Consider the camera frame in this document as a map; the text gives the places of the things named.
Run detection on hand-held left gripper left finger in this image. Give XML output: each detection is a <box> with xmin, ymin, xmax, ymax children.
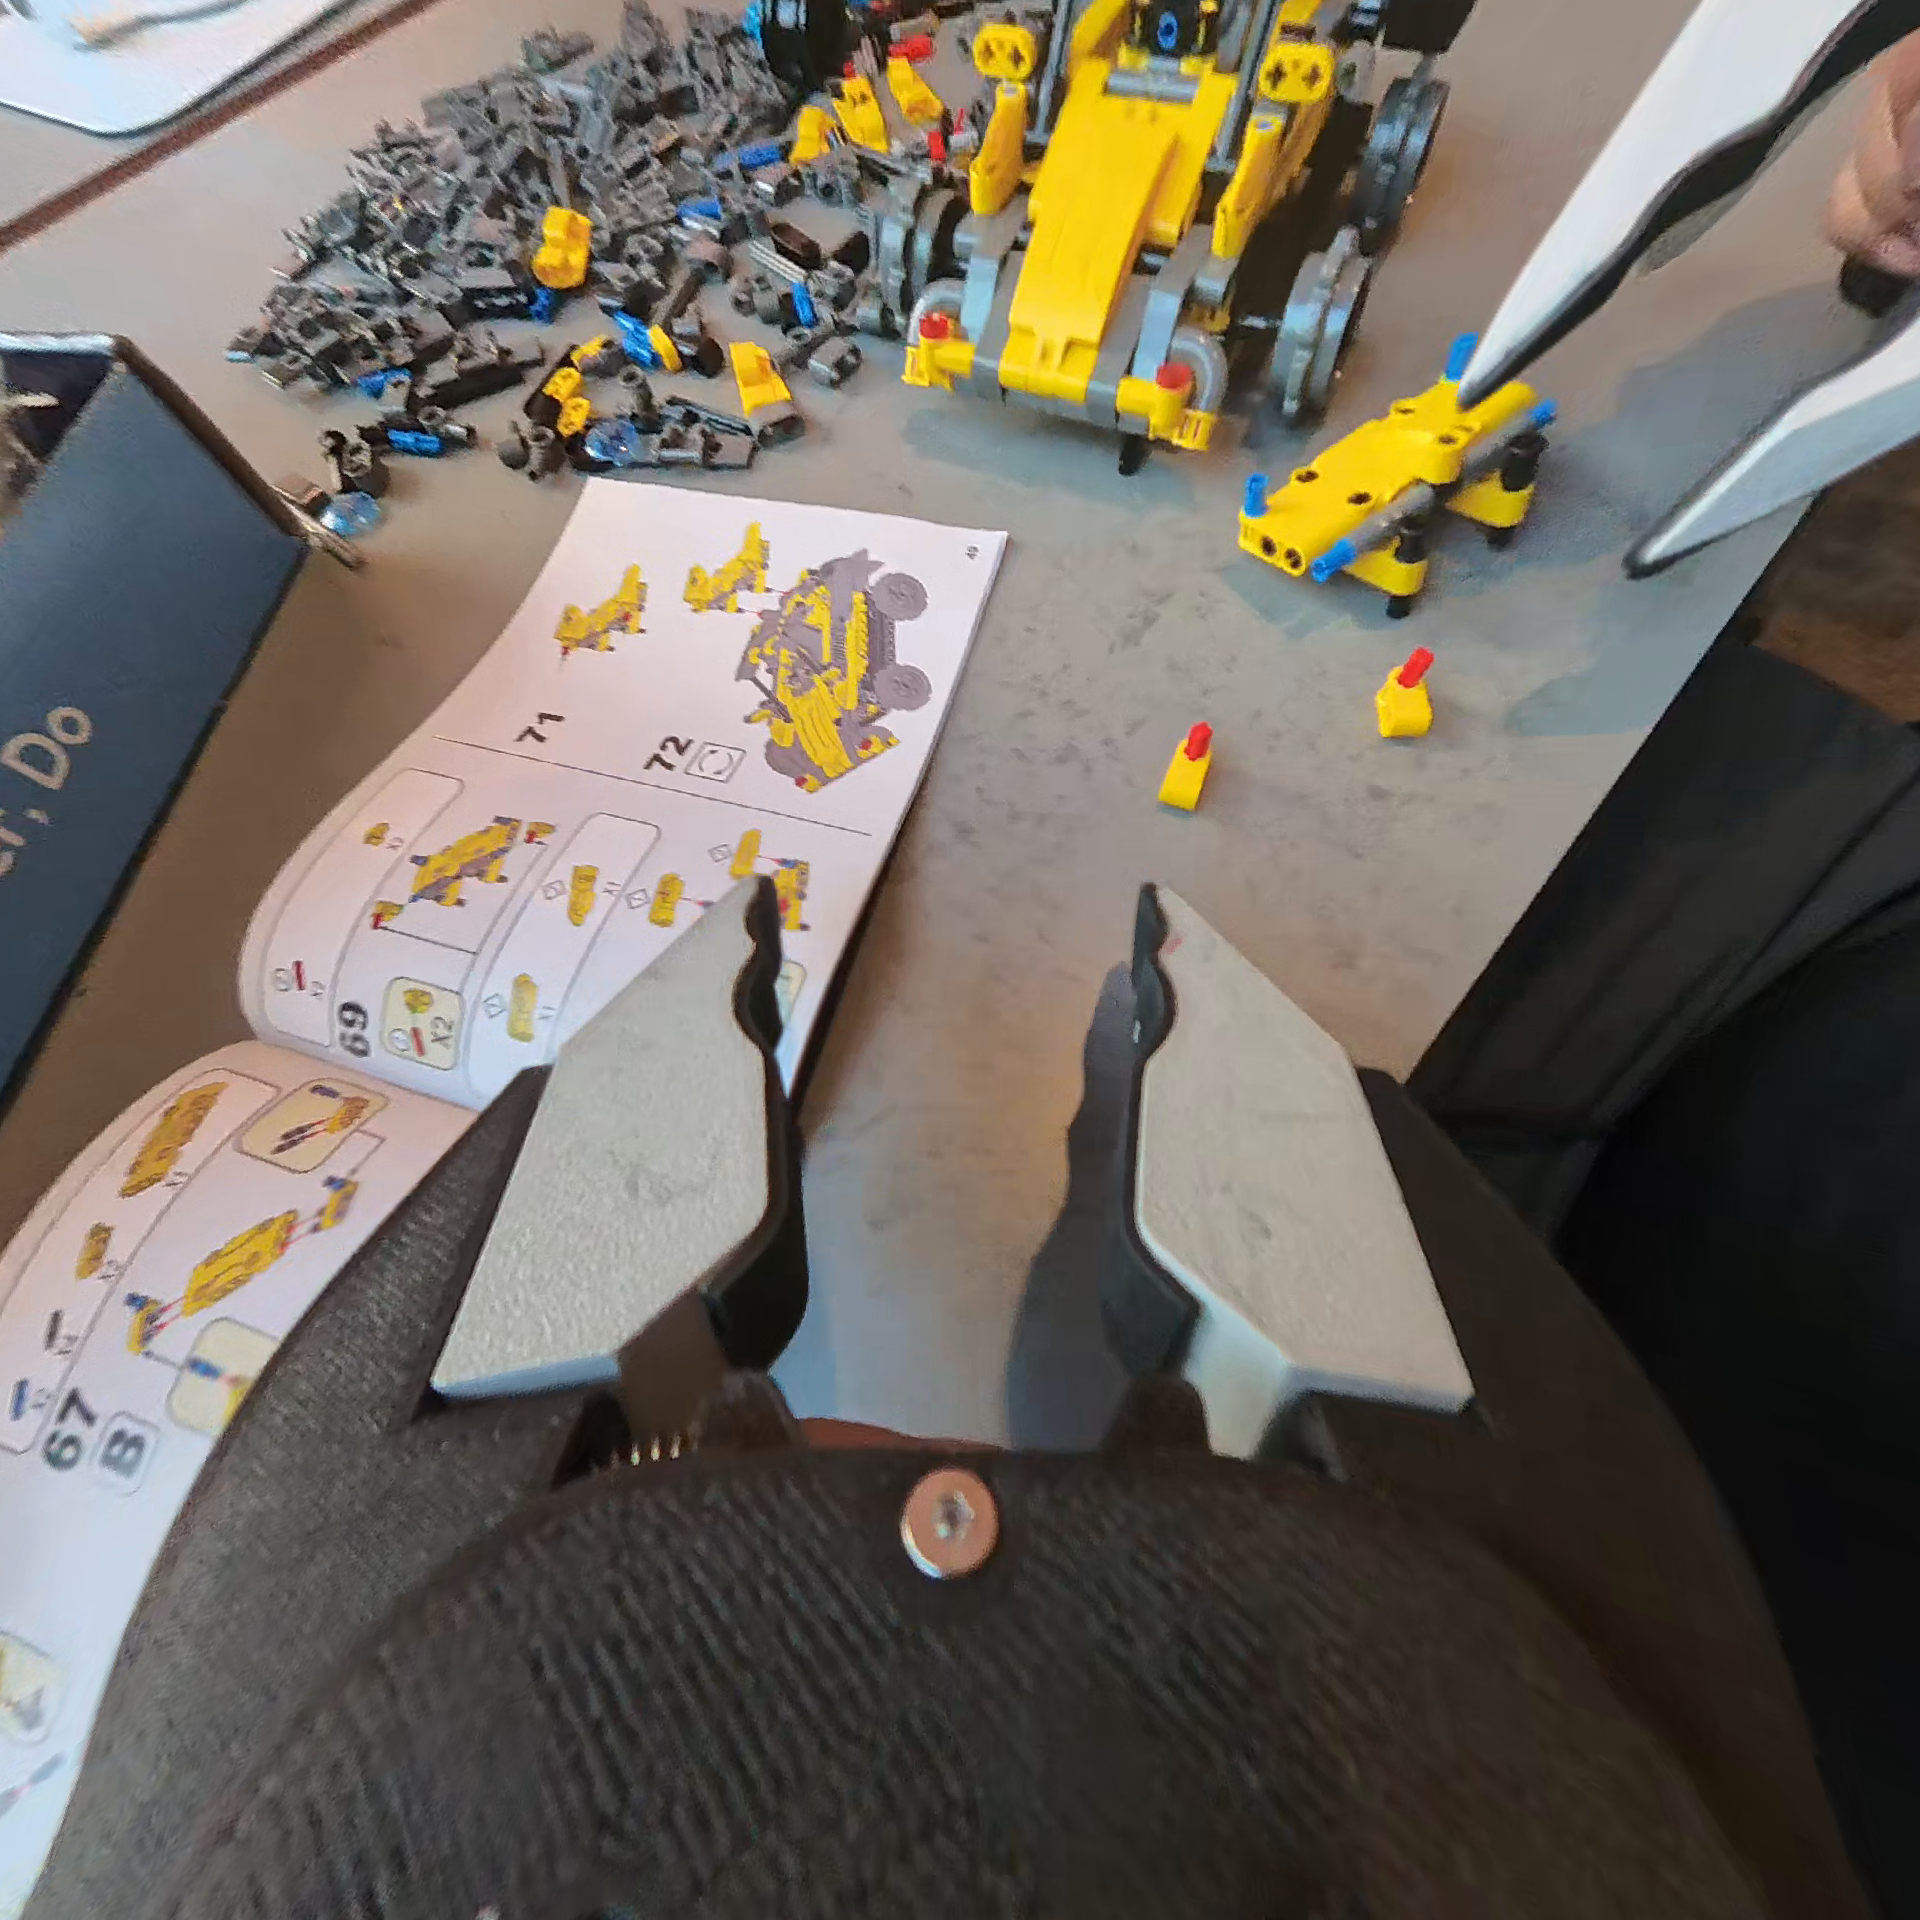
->
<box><xmin>430</xmin><ymin>877</ymin><xmax>816</xmax><ymax>1449</ymax></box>

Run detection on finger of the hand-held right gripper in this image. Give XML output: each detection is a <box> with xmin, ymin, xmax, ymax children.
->
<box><xmin>1459</xmin><ymin>0</ymin><xmax>1920</xmax><ymax>410</ymax></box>
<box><xmin>1623</xmin><ymin>292</ymin><xmax>1920</xmax><ymax>586</ymax></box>

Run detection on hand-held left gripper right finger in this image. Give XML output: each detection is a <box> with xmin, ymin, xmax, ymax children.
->
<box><xmin>1089</xmin><ymin>882</ymin><xmax>1480</xmax><ymax>1461</ymax></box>

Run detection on yellow brick subassembly blue pins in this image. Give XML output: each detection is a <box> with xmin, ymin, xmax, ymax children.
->
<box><xmin>1238</xmin><ymin>336</ymin><xmax>1561</xmax><ymax>619</ymax></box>

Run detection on grey desk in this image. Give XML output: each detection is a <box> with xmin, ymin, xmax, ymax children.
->
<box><xmin>0</xmin><ymin>0</ymin><xmax>1841</xmax><ymax>1457</ymax></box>

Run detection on person's right hand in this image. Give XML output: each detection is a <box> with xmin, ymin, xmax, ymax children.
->
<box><xmin>1826</xmin><ymin>27</ymin><xmax>1920</xmax><ymax>288</ymax></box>

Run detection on person's dark clothed body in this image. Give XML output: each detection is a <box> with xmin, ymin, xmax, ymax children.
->
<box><xmin>1410</xmin><ymin>637</ymin><xmax>1920</xmax><ymax>1920</ymax></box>

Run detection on brick instruction booklet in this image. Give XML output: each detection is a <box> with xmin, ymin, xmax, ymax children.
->
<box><xmin>0</xmin><ymin>477</ymin><xmax>1011</xmax><ymax>1877</ymax></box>

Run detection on yellow toy brick car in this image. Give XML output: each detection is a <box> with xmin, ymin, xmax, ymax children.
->
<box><xmin>757</xmin><ymin>0</ymin><xmax>1456</xmax><ymax>482</ymax></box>

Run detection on dark blue cardboard box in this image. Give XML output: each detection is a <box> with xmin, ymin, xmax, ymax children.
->
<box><xmin>0</xmin><ymin>329</ymin><xmax>314</xmax><ymax>1120</ymax></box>

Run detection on pile of dark small bricks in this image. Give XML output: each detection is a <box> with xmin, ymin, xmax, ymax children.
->
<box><xmin>225</xmin><ymin>0</ymin><xmax>904</xmax><ymax>571</ymax></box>

